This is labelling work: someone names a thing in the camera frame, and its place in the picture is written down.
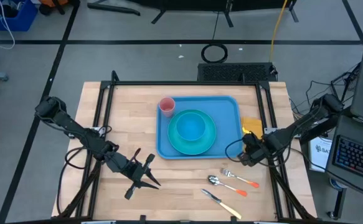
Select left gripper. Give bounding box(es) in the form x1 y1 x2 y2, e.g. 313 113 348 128
105 151 162 200

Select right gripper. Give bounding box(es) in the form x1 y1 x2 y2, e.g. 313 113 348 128
237 131 271 167

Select yellow cloth napkin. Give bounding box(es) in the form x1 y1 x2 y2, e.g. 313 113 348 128
240 116 264 140

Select fork with orange handle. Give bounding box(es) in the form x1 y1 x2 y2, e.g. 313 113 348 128
220 167 260 189

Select teal plate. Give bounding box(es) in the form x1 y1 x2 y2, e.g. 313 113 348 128
167 109 217 156

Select spoon with orange handle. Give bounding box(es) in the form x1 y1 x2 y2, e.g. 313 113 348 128
207 175 248 197

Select blue plastic tray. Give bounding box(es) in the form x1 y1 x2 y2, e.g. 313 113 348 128
155 95 243 161

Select knife with cream handle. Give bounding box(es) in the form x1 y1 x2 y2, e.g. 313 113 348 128
200 189 242 220

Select light blue bowl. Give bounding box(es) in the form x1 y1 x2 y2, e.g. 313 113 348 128
176 112 207 141

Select pink plastic cup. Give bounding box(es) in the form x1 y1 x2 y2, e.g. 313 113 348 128
158 96 176 118

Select white printed paper box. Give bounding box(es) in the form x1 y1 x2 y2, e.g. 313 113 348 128
308 136 333 173

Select grey equipment cart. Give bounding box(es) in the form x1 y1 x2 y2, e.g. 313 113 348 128
325 114 363 220

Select backlit keyboard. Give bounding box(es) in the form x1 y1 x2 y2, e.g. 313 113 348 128
332 134 363 184

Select black stand legs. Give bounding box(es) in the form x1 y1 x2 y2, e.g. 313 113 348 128
128 0 299 28

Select black floor bar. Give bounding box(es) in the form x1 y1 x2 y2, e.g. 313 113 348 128
87 2 141 16

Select orange bag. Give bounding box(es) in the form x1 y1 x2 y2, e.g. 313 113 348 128
37 0 73 7

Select blue storage bin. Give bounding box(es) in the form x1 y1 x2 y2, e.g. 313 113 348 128
0 0 39 32

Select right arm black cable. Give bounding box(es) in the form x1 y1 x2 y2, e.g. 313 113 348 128
224 138 247 163

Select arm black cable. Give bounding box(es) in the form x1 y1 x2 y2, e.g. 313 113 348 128
56 146 88 215
224 138 247 163

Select tangled black cables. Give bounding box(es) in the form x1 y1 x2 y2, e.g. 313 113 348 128
288 46 363 121

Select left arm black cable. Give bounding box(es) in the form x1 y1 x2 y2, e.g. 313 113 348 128
56 146 88 215

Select black aluminium table frame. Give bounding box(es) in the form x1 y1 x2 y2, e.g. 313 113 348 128
56 70 318 224

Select coiled black cable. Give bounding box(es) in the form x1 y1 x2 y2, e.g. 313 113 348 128
200 11 229 64

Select yellow cable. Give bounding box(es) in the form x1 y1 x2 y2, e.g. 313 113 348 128
268 0 290 63

